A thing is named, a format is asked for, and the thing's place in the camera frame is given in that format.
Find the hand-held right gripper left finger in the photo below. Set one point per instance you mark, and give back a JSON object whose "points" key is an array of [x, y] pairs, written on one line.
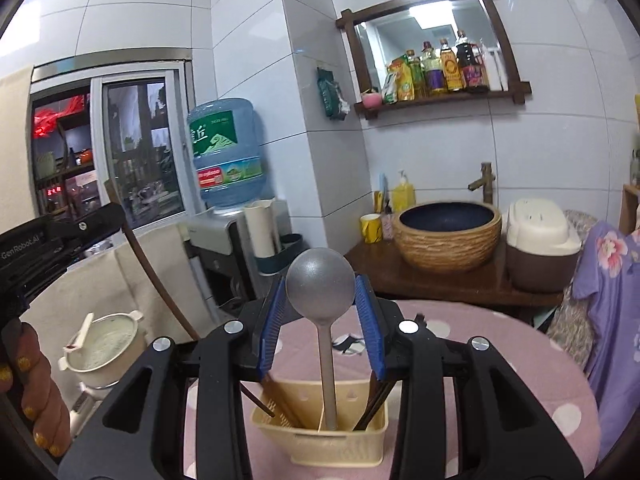
{"points": [[272, 330]]}

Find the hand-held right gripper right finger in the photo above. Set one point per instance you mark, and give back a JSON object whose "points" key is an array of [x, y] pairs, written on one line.
{"points": [[370, 330]]}

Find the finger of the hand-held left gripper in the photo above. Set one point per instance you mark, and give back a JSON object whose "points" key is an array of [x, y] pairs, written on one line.
{"points": [[90, 222]]}

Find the matte grey metal spoon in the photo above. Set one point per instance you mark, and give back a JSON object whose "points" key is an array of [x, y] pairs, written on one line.
{"points": [[320, 280]]}

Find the brown wooden chopstick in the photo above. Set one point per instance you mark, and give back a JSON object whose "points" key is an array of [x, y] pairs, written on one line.
{"points": [[257, 400]]}

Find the black chopstick with gold band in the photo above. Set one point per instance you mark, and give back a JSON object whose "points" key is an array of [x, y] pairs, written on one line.
{"points": [[367, 412]]}

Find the cream plastic utensil holder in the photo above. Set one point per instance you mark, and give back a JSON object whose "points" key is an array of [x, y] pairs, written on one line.
{"points": [[340, 442]]}

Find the person's left hand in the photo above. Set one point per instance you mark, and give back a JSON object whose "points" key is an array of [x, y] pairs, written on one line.
{"points": [[35, 390]]}

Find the beige chair cover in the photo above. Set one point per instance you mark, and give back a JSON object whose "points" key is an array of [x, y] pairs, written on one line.
{"points": [[135, 270]]}

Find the teal plastic tray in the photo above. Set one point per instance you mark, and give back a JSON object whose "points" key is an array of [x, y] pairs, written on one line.
{"points": [[285, 257]]}

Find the window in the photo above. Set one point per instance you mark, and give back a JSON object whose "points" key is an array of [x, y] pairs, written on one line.
{"points": [[135, 150]]}

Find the dark wooden counter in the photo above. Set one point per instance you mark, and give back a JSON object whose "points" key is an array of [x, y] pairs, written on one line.
{"points": [[450, 285]]}

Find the water dispenser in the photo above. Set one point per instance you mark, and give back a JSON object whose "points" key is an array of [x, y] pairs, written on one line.
{"points": [[210, 255]]}

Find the yellow mug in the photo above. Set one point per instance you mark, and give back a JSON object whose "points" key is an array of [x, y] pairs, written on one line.
{"points": [[371, 228]]}

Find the floral patterned cup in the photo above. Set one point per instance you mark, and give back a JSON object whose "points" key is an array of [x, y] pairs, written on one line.
{"points": [[388, 226]]}

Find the cream cooking pot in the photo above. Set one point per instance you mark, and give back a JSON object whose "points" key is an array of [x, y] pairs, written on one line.
{"points": [[105, 347]]}

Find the woven pattern basin sink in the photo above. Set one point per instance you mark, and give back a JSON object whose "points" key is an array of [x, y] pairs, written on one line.
{"points": [[450, 245]]}

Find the yellow soap dispenser bottle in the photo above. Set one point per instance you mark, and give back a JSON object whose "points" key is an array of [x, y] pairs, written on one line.
{"points": [[403, 195]]}

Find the light blue tube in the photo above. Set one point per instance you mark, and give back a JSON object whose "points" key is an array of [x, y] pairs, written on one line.
{"points": [[382, 190]]}

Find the pink polka dot tablecloth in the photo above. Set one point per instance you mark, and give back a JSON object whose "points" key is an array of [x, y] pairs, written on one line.
{"points": [[500, 385]]}

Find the blue water jug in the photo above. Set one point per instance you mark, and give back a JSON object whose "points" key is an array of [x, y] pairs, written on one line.
{"points": [[225, 155]]}

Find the cream and brown rice cooker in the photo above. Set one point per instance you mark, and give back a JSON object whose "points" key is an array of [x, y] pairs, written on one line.
{"points": [[540, 255]]}

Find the brass faucet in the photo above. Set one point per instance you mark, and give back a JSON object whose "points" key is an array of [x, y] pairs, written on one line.
{"points": [[484, 182]]}

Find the grey floral cloth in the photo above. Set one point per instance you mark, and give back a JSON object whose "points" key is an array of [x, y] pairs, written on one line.
{"points": [[567, 320]]}

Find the green hanging packet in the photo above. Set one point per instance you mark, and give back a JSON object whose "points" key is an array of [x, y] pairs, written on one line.
{"points": [[332, 95]]}

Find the purple floral cloth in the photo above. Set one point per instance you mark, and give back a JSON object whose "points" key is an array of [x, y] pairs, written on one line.
{"points": [[615, 310]]}

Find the yellow green pouch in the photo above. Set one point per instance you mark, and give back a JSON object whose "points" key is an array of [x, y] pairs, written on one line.
{"points": [[400, 82]]}

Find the purple label bottle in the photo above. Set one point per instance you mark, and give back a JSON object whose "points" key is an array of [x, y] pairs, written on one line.
{"points": [[434, 77]]}

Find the green bottle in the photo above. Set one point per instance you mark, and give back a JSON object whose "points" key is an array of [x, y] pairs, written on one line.
{"points": [[416, 67]]}

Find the yellow label oil bottle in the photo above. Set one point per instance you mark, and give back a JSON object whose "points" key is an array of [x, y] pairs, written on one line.
{"points": [[451, 70]]}

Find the wooden shelf box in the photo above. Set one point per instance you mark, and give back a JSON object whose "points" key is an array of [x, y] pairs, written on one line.
{"points": [[631, 210]]}

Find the white bottle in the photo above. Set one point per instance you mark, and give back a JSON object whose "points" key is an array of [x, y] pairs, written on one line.
{"points": [[495, 70]]}

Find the dark sauce bottle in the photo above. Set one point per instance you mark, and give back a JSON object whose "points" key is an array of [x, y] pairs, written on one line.
{"points": [[467, 55]]}

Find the wood framed mirror shelf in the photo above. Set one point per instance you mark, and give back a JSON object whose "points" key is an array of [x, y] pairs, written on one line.
{"points": [[430, 15]]}

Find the yellow roll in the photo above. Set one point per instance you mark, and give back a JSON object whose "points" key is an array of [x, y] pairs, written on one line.
{"points": [[637, 110]]}

